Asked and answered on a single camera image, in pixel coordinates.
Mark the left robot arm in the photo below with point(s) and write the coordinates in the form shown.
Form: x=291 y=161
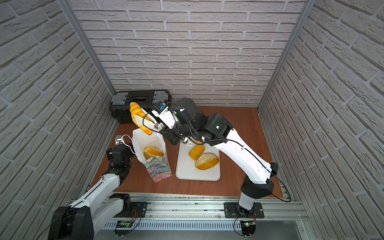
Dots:
x=83 y=218

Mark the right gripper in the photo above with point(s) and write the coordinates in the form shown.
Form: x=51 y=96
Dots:
x=167 y=133

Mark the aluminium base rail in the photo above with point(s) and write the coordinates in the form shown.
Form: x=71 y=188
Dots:
x=171 y=212

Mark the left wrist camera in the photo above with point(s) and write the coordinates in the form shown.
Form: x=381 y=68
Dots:
x=118 y=138

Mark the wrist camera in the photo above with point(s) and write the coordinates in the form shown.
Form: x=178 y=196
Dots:
x=160 y=106
x=118 y=138

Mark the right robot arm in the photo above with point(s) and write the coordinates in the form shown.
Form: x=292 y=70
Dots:
x=219 y=133

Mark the striped oval bread roll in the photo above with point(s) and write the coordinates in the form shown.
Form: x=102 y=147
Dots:
x=150 y=152

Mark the white rectangular tray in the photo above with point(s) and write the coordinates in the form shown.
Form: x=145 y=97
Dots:
x=186 y=169

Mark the right small circuit board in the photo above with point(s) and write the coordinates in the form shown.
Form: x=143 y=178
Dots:
x=248 y=228

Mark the small circuit board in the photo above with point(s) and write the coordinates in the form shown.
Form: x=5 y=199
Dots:
x=122 y=228
x=248 y=228

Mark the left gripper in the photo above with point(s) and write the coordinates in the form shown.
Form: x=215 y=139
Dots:
x=119 y=149

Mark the white paper bag colourful bottom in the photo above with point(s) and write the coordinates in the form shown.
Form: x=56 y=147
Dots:
x=157 y=167

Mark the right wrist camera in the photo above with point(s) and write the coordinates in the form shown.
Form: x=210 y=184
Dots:
x=160 y=106

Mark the black plastic toolbox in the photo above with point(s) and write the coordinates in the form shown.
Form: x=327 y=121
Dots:
x=146 y=99

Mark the large oval crusty loaf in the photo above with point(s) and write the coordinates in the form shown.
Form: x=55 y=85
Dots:
x=206 y=161

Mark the croissant bread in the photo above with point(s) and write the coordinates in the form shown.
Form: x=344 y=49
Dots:
x=141 y=119

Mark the small rectangular golden loaf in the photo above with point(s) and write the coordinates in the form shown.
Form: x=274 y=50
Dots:
x=196 y=151

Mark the left small circuit board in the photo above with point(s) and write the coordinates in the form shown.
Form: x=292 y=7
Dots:
x=122 y=228

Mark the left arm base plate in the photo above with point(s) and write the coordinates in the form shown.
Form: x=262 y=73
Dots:
x=137 y=209

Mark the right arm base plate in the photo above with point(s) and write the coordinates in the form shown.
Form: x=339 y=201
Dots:
x=234 y=210

